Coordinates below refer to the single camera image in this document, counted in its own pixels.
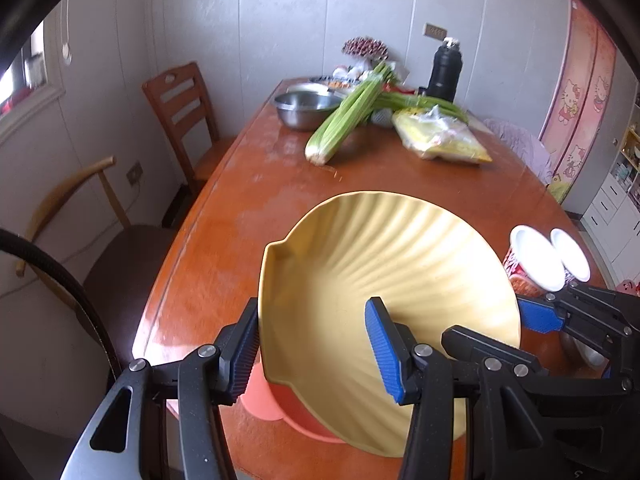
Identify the window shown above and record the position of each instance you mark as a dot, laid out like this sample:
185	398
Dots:
25	80

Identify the large steel basin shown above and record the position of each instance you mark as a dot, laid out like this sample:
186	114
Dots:
305	110

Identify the pink cartoon door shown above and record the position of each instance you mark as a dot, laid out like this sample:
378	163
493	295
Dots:
580	110

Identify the long green vegetable bunch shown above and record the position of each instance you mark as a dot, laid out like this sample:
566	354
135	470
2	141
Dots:
425	105

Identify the celery bunch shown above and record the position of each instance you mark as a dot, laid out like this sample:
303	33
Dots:
345	115

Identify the salmon plastic bowl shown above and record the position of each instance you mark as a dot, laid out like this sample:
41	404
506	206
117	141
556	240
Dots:
280	410

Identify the wall switch plate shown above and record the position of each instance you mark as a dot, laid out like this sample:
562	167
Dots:
435	30

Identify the yellow ribbed bowl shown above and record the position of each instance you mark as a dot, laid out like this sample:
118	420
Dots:
350	270

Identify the pink cloth on chair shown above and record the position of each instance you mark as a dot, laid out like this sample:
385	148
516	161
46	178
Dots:
520	145

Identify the curved-back chair dark seat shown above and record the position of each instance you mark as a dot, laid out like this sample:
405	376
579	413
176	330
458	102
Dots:
130	260

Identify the white storage cabinet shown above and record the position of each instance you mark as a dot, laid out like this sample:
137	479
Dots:
617	200

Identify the wooden slat-back chair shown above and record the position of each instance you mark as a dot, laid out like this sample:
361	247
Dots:
185	110

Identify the wall power outlet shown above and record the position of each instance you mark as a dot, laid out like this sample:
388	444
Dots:
134	172

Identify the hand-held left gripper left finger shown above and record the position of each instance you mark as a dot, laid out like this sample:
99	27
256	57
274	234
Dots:
245	355

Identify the clear bag of yellow noodles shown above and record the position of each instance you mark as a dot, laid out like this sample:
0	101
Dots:
440	137

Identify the dishes of food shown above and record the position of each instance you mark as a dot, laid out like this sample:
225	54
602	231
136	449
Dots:
337	80

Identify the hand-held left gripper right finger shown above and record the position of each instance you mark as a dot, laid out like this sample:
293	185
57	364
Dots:
385	350

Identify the red dotted bouquet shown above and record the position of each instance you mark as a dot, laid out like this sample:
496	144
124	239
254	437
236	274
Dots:
365	47

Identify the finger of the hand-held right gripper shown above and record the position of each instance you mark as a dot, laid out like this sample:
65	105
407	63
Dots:
540	316
475	342

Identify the black thermos bottle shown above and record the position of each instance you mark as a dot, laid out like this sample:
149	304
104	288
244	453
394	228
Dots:
444	72

